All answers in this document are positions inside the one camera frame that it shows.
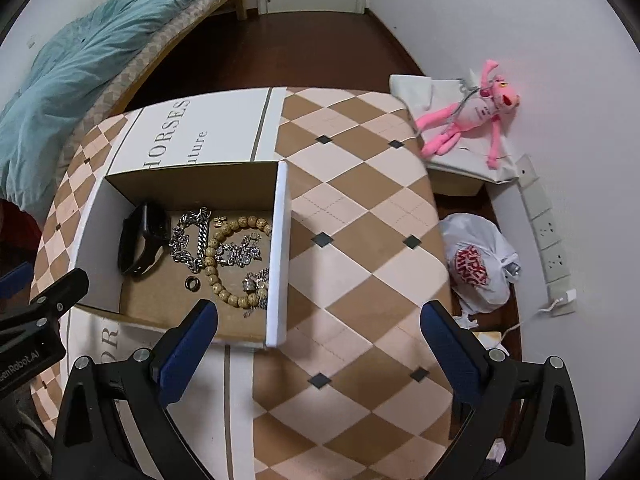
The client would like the white cloth bag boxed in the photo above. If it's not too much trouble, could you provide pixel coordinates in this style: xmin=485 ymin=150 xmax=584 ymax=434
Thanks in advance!
xmin=390 ymin=74 xmax=521 ymax=183

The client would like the cardboard box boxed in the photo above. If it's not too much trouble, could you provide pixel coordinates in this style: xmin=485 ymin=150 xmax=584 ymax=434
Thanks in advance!
xmin=67 ymin=161 xmax=292 ymax=348

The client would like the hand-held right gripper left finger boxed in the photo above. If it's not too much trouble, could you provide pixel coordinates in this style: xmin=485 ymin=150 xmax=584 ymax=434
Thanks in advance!
xmin=52 ymin=299 xmax=219 ymax=480

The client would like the thin silver chain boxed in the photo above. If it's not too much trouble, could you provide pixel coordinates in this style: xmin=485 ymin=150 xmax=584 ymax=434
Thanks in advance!
xmin=217 ymin=232 xmax=264 ymax=267

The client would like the light blue blanket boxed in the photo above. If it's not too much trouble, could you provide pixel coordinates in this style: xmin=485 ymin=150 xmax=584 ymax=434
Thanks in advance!
xmin=0 ymin=0 xmax=211 ymax=206

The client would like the checkered tablecloth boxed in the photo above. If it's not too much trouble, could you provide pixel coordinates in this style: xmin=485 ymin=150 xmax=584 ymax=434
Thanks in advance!
xmin=30 ymin=86 xmax=471 ymax=480

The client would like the pink plush toy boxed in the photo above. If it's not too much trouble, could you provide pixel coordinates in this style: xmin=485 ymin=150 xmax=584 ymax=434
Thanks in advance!
xmin=415 ymin=59 xmax=522 ymax=167

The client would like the thick silver chain bracelet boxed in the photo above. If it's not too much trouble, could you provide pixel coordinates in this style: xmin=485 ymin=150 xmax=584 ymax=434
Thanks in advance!
xmin=170 ymin=207 xmax=213 ymax=273

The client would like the bed with patterned mattress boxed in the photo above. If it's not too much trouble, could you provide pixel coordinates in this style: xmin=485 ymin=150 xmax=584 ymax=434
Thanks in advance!
xmin=65 ymin=0 xmax=251 ymax=136

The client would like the wooden bead bracelet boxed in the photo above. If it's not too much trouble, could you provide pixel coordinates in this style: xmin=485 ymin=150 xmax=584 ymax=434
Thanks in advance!
xmin=202 ymin=216 xmax=275 ymax=311

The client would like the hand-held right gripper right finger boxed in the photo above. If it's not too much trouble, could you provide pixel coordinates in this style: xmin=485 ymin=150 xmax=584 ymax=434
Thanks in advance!
xmin=420 ymin=300 xmax=587 ymax=480

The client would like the white charger cable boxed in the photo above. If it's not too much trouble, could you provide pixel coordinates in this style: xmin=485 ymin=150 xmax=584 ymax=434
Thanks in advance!
xmin=500 ymin=297 xmax=563 ymax=346

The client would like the white power strip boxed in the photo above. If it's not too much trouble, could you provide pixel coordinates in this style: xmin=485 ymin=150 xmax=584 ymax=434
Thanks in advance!
xmin=515 ymin=154 xmax=576 ymax=317

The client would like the tissue pack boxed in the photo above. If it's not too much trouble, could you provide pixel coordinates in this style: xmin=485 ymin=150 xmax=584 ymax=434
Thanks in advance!
xmin=472 ymin=331 xmax=503 ymax=356

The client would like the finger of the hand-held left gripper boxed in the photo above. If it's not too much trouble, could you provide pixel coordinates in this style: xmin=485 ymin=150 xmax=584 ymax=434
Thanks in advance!
xmin=0 ymin=261 xmax=32 ymax=308
xmin=0 ymin=268 xmax=91 ymax=348

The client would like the white plastic bag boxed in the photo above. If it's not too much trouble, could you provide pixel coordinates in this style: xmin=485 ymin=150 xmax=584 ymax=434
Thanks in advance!
xmin=440 ymin=212 xmax=522 ymax=313

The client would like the black watch band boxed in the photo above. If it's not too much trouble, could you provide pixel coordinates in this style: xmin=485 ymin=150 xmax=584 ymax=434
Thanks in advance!
xmin=118 ymin=202 xmax=169 ymax=277

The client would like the silver charm bracelet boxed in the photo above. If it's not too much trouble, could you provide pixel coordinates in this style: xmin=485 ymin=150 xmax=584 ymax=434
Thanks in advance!
xmin=242 ymin=269 xmax=271 ymax=318

